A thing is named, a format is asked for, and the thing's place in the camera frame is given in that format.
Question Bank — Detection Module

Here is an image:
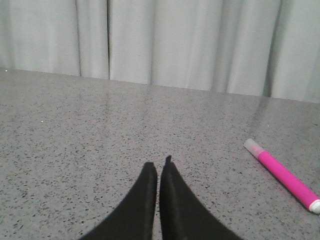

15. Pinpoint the grey curtain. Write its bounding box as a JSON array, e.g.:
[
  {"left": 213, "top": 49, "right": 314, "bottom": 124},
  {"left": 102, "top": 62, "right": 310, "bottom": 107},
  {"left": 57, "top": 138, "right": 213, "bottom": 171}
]
[{"left": 0, "top": 0, "right": 320, "bottom": 103}]

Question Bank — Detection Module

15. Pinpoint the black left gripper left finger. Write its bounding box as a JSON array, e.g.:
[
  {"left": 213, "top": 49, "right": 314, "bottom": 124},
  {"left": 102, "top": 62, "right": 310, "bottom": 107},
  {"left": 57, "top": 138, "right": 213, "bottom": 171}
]
[{"left": 81, "top": 162, "right": 158, "bottom": 240}]

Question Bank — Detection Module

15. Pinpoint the pink highlighter pen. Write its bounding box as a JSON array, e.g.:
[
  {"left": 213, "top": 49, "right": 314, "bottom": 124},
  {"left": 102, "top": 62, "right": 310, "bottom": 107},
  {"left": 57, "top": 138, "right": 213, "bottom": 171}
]
[{"left": 244, "top": 138, "right": 320, "bottom": 214}]

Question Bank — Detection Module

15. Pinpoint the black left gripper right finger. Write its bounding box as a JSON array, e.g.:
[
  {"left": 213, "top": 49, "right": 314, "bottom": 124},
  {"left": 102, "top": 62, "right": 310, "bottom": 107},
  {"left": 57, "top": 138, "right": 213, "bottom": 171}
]
[{"left": 159, "top": 155, "right": 240, "bottom": 240}]

